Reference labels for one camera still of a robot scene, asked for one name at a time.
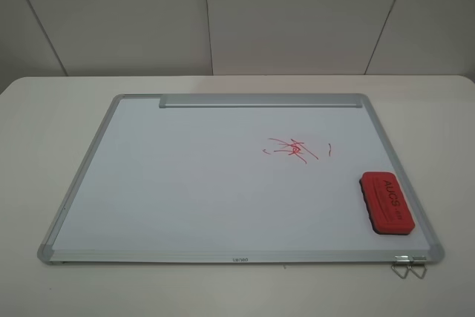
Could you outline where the red whiteboard eraser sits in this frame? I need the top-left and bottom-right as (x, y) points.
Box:
(359, 171), (416, 235)

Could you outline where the grey marker tray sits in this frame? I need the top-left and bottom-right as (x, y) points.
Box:
(159, 94), (363, 108)

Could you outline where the left metal hanging hook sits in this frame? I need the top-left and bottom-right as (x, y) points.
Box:
(391, 255), (410, 279)

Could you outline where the metal hanging hook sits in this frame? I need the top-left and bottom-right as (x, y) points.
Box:
(408, 256), (428, 280)
(391, 255), (410, 279)

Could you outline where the right metal hanging hook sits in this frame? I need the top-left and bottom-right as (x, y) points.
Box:
(408, 256), (428, 280)

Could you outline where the white whiteboard with aluminium frame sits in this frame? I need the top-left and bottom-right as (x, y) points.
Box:
(37, 94), (445, 264)

